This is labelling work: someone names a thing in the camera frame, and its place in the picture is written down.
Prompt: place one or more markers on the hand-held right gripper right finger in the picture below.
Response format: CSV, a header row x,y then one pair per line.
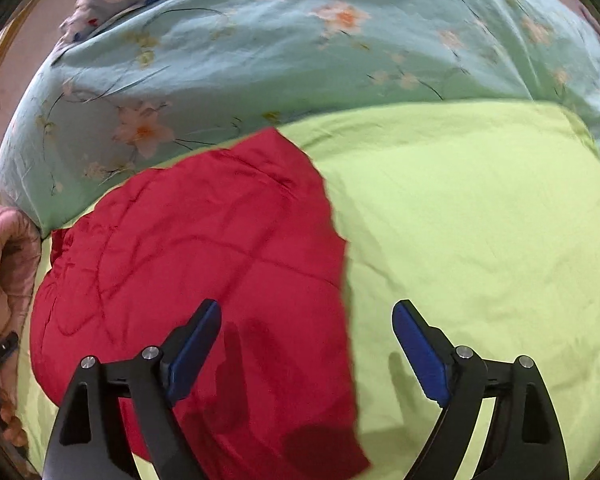
x,y
420,355

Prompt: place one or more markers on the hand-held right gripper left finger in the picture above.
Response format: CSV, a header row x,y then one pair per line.
x,y
192,355

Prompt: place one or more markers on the red quilted jacket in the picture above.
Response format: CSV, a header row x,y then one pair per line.
x,y
205,260

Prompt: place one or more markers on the person's left hand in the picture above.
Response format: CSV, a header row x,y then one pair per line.
x,y
11,427

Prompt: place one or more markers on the pink quilted blanket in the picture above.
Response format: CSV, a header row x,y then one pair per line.
x,y
5,260

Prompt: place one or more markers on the light green bedsheet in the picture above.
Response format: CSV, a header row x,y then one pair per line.
x,y
470,240

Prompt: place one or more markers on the teal floral quilt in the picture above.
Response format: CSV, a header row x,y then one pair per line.
x,y
280,50

